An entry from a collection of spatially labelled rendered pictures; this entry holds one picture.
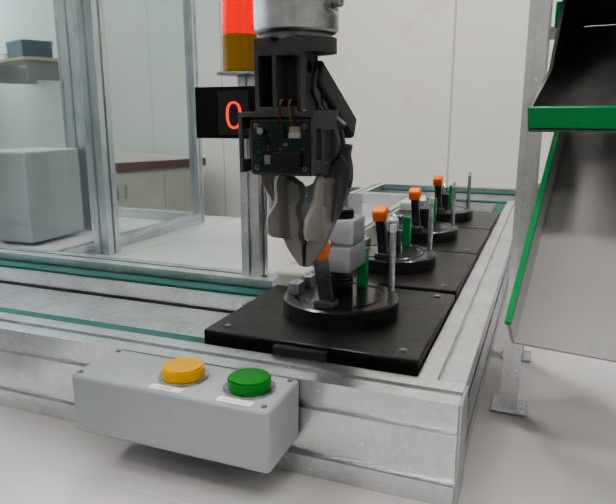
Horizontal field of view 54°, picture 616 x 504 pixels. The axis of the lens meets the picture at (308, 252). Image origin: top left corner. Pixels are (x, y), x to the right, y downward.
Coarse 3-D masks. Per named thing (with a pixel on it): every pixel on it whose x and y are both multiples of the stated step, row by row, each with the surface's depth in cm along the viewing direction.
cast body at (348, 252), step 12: (348, 216) 70; (360, 216) 71; (336, 228) 69; (348, 228) 69; (360, 228) 71; (336, 240) 70; (348, 240) 69; (360, 240) 71; (336, 252) 69; (348, 252) 68; (360, 252) 72; (336, 264) 69; (348, 264) 68; (360, 264) 72
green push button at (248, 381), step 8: (248, 368) 56; (256, 368) 56; (232, 376) 54; (240, 376) 54; (248, 376) 54; (256, 376) 54; (264, 376) 54; (232, 384) 53; (240, 384) 53; (248, 384) 53; (256, 384) 53; (264, 384) 53; (232, 392) 53; (240, 392) 53; (248, 392) 53; (256, 392) 53; (264, 392) 53
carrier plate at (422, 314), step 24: (240, 312) 73; (264, 312) 73; (408, 312) 73; (432, 312) 73; (216, 336) 66; (240, 336) 65; (264, 336) 65; (288, 336) 65; (312, 336) 65; (336, 336) 65; (360, 336) 65; (384, 336) 65; (408, 336) 65; (432, 336) 65; (336, 360) 62; (360, 360) 61; (384, 360) 60; (408, 360) 59
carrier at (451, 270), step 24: (408, 216) 99; (432, 216) 95; (408, 240) 99; (432, 240) 96; (312, 264) 96; (384, 264) 90; (408, 264) 90; (432, 264) 93; (456, 264) 96; (408, 288) 84; (432, 288) 83; (456, 288) 83
